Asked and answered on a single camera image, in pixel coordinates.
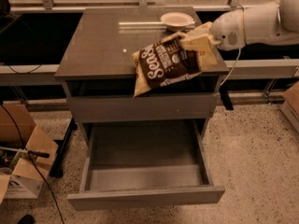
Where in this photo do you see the black cable on floor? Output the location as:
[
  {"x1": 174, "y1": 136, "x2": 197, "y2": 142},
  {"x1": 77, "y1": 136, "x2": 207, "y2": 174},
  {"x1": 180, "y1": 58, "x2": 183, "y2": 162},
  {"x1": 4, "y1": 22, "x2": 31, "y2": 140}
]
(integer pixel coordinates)
[{"x1": 0, "y1": 105, "x2": 65, "y2": 224}]

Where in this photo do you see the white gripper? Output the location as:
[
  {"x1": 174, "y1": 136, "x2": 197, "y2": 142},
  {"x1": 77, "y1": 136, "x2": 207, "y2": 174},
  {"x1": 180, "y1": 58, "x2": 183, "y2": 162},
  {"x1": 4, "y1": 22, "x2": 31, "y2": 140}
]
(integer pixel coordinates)
[{"x1": 180, "y1": 9, "x2": 246, "y2": 67}]

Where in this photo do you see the brown chip bag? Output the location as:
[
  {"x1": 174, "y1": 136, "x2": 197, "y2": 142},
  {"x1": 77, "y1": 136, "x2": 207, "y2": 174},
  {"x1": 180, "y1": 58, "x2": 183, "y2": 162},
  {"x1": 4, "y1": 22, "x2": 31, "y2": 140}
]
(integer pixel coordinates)
[{"x1": 132, "y1": 32, "x2": 202, "y2": 97}]

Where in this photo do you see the cardboard box right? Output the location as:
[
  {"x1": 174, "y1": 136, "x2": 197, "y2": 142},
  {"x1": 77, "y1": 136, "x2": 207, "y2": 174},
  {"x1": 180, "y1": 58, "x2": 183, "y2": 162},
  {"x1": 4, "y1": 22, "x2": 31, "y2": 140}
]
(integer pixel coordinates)
[{"x1": 280, "y1": 81, "x2": 299, "y2": 132}]

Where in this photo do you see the black table leg stand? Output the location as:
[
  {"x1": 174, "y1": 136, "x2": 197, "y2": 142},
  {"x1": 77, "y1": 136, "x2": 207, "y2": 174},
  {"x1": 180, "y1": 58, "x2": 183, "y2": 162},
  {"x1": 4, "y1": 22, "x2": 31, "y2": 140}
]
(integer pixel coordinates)
[{"x1": 50, "y1": 119, "x2": 78, "y2": 178}]

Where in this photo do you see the white hanging cable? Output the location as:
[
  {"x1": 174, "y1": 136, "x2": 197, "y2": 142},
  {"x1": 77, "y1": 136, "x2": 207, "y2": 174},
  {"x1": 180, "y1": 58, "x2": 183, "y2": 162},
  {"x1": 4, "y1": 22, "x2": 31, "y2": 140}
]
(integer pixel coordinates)
[{"x1": 219, "y1": 4, "x2": 247, "y2": 88}]

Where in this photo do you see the black handled tool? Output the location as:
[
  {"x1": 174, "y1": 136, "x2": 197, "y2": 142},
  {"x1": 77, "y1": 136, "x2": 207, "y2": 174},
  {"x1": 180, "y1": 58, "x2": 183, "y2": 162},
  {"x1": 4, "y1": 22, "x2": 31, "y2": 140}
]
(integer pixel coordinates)
[{"x1": 0, "y1": 147, "x2": 50, "y2": 159}]

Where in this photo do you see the closed grey top drawer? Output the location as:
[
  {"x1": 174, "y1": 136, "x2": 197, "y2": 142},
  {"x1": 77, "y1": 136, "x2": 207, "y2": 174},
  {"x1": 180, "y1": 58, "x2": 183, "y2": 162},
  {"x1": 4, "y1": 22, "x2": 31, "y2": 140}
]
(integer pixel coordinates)
[{"x1": 67, "y1": 93, "x2": 217, "y2": 123}]

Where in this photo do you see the open cardboard box left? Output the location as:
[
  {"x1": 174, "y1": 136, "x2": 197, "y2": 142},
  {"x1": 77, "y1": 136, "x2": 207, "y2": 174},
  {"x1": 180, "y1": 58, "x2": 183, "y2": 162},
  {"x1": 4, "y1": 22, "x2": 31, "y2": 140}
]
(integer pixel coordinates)
[{"x1": 0, "y1": 105, "x2": 58, "y2": 203}]

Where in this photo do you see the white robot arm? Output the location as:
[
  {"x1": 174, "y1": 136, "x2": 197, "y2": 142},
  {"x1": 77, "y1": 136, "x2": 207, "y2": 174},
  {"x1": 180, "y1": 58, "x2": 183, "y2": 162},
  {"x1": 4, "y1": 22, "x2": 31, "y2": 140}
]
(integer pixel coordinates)
[{"x1": 180, "y1": 0, "x2": 299, "y2": 65}]

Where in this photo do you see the white paper bowl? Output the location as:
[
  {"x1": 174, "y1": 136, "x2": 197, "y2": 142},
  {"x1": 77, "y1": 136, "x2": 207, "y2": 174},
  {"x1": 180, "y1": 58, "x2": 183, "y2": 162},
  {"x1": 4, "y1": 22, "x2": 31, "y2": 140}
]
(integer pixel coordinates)
[{"x1": 161, "y1": 12, "x2": 194, "y2": 32}]

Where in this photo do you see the open grey middle drawer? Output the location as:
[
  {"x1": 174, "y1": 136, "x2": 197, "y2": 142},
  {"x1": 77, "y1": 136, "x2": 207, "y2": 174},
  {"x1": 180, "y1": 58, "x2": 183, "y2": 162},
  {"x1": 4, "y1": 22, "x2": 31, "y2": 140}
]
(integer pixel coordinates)
[{"x1": 67, "y1": 119, "x2": 225, "y2": 210}]

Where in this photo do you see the grey drawer cabinet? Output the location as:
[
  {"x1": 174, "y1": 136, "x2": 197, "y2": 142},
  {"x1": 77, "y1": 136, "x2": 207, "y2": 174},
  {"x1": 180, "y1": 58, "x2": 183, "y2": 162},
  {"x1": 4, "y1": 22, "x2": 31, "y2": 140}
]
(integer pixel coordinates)
[{"x1": 55, "y1": 7, "x2": 228, "y2": 141}]

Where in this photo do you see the metal window rail frame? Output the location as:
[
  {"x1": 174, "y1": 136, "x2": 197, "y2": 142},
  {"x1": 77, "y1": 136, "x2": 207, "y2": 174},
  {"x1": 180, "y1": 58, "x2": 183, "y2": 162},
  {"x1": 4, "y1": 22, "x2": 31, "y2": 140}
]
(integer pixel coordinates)
[{"x1": 1, "y1": 0, "x2": 298, "y2": 86}]

